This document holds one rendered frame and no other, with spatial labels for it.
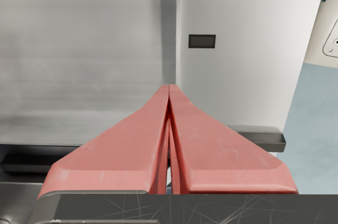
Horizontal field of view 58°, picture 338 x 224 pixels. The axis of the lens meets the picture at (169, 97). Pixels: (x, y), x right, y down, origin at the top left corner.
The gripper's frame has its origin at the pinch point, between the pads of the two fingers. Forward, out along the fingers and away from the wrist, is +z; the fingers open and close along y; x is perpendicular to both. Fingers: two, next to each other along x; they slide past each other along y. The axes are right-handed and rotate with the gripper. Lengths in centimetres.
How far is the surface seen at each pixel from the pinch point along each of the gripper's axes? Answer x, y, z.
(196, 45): 7.6, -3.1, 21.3
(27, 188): 34.0, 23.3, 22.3
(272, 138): 20.3, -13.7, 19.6
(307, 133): 99, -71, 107
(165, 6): 3.1, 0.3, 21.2
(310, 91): 73, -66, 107
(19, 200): 38, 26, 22
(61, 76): 11.9, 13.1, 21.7
